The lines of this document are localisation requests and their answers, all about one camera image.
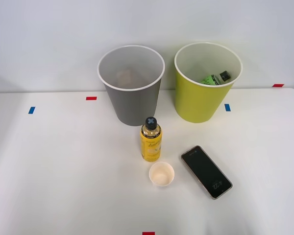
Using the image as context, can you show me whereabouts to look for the black smartphone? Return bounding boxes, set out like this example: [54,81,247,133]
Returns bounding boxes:
[180,145,233,200]

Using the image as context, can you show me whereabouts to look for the yellow-green plastic waste bin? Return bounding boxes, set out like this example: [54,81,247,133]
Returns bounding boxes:
[174,42,244,124]

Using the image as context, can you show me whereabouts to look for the grey plastic waste bin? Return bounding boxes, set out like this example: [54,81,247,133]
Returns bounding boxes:
[97,45,166,127]

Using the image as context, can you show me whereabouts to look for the small white paper cup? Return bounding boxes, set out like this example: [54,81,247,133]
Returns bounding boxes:
[148,162,175,188]

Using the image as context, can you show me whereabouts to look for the yellow label plastic bottle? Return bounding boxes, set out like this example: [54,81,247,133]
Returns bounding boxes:
[140,117,163,163]

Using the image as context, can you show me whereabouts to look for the green label plastic bottle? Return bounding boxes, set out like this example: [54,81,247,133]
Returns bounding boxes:
[198,70,232,87]

